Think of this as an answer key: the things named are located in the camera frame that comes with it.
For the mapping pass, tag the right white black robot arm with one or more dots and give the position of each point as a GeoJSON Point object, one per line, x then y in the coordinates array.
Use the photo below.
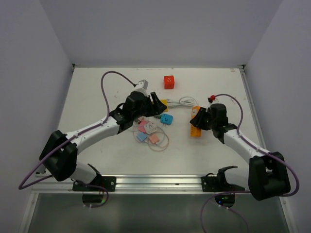
{"type": "Point", "coordinates": [266, 175]}

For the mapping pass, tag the bright blue plug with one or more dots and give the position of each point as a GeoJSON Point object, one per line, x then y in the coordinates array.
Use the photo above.
{"type": "Point", "coordinates": [166, 119]}

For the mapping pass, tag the grey plug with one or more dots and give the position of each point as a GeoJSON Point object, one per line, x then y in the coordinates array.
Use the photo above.
{"type": "Point", "coordinates": [150, 127]}

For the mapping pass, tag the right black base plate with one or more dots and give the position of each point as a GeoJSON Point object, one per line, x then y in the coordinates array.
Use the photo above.
{"type": "Point", "coordinates": [209, 183]}

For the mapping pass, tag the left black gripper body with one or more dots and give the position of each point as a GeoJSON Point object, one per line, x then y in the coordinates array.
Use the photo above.
{"type": "Point", "coordinates": [147, 109]}

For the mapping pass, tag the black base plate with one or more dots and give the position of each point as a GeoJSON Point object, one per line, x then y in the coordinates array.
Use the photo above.
{"type": "Point", "coordinates": [107, 182]}
{"type": "Point", "coordinates": [209, 183]}

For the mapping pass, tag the orange power strip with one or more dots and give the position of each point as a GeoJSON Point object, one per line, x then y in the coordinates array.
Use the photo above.
{"type": "Point", "coordinates": [195, 132]}

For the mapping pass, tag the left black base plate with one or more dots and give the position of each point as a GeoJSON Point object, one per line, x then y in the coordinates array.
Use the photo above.
{"type": "Point", "coordinates": [107, 182]}

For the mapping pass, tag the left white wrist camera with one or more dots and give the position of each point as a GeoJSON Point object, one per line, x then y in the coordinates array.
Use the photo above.
{"type": "Point", "coordinates": [141, 86]}

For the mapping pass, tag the pink usb charger plug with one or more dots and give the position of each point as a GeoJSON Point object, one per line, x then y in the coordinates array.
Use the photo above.
{"type": "Point", "coordinates": [153, 139]}

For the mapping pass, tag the yellow cube socket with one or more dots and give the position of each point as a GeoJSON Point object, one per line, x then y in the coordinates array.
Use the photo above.
{"type": "Point", "coordinates": [165, 102]}

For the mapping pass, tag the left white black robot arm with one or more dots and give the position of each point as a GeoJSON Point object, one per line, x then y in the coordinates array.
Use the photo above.
{"type": "Point", "coordinates": [59, 155]}

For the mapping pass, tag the red cube socket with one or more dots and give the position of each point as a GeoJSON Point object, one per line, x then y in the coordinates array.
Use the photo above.
{"type": "Point", "coordinates": [168, 82]}

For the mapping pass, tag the aluminium front rail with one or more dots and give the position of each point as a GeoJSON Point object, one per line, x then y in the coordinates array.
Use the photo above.
{"type": "Point", "coordinates": [131, 184]}

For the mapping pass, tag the blue usb charger plug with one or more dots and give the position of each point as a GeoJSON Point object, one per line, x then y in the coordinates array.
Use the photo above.
{"type": "Point", "coordinates": [141, 137]}

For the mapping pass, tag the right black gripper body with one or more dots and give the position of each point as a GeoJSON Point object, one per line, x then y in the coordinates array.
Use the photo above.
{"type": "Point", "coordinates": [213, 122]}

